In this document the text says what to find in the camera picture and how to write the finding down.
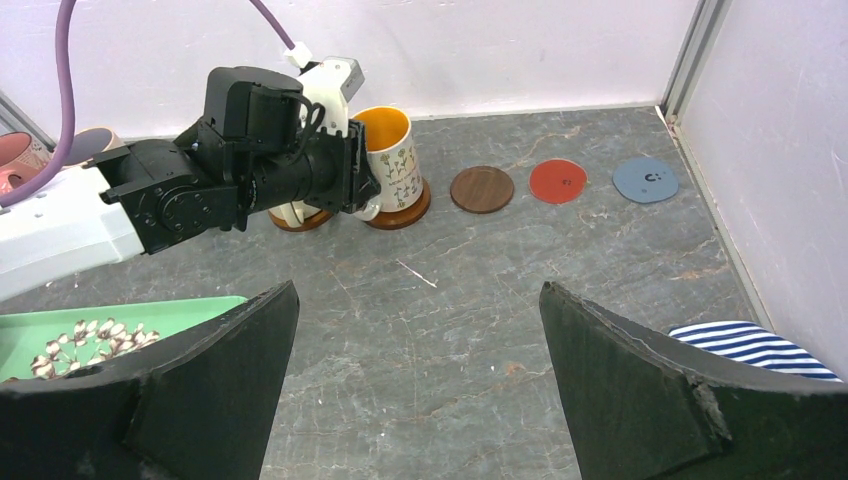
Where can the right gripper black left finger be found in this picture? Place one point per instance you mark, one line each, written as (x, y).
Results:
(199, 404)

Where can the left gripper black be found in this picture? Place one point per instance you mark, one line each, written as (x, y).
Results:
(261, 133)

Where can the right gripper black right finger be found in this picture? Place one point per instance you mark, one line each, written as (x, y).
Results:
(640, 404)

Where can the orange interior mug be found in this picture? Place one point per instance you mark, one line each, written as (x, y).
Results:
(392, 158)

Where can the dark wooden coaster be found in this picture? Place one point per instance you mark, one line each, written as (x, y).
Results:
(482, 189)

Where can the red round coaster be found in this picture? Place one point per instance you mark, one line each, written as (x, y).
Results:
(557, 181)

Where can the blue round coaster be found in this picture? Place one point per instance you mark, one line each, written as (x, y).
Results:
(645, 180)

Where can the purple interior mug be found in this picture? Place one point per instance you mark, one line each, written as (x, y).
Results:
(90, 142)

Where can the pink mug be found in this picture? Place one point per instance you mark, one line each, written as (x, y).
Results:
(22, 158)

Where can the green interior floral mug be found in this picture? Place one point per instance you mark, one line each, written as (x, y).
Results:
(293, 214)

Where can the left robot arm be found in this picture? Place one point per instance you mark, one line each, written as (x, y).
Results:
(140, 198)

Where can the ridged wooden coaster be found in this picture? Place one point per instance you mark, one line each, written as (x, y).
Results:
(313, 223)
(406, 217)

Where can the blue striped cloth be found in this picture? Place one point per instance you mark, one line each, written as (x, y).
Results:
(751, 344)

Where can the green floral tray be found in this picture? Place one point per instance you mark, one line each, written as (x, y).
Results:
(52, 344)

